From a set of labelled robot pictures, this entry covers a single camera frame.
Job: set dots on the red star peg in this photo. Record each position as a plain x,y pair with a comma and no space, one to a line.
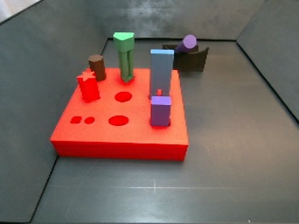
88,86

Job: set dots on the black curved holder stand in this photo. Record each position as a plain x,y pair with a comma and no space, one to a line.
189,61

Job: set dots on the red foam peg board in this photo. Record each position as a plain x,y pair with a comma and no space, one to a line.
109,128

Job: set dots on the purple cylinder peg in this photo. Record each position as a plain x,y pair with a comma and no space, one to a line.
187,44

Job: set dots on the blue rectangular peg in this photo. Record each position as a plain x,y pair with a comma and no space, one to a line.
161,67

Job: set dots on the brown hexagonal peg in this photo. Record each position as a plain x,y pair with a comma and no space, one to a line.
96,66

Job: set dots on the purple square peg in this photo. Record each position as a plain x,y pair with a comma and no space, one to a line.
160,110

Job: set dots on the green triangular peg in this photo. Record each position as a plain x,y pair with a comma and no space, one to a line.
124,43

